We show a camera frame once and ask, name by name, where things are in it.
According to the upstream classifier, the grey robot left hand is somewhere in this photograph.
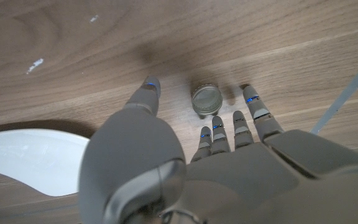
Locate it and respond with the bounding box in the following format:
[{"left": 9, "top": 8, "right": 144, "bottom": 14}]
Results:
[{"left": 78, "top": 75, "right": 358, "bottom": 224}]

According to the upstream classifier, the clear bottle cap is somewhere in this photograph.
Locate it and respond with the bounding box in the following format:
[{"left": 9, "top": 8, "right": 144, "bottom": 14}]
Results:
[{"left": 191, "top": 83, "right": 224, "bottom": 118}]

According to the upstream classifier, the white square plate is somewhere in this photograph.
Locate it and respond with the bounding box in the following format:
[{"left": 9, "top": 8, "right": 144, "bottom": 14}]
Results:
[{"left": 0, "top": 128, "right": 91, "bottom": 197}]

